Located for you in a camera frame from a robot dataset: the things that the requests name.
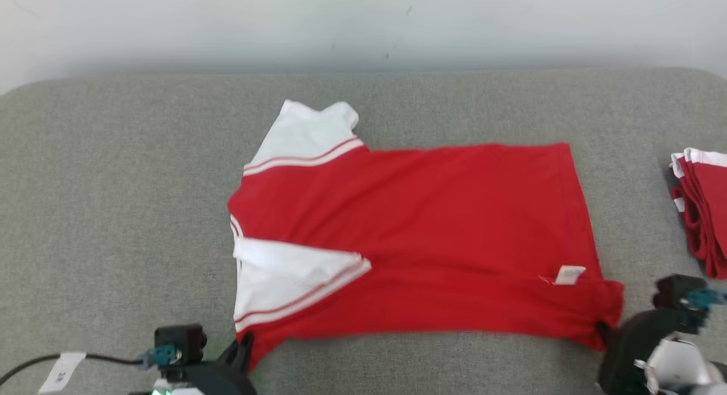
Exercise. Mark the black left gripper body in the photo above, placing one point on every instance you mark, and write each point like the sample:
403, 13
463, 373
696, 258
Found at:
210, 381

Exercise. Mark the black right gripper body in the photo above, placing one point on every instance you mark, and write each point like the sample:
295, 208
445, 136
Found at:
630, 344

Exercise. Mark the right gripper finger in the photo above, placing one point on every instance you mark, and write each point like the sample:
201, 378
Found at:
604, 331

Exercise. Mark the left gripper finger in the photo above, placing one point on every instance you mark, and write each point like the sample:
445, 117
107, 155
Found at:
241, 352

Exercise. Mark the red shorts with white stripe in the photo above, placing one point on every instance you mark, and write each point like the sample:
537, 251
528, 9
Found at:
707, 213

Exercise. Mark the red and white jersey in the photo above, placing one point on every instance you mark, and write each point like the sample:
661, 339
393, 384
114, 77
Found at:
443, 224

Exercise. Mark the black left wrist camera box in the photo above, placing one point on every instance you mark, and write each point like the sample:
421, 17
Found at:
182, 341

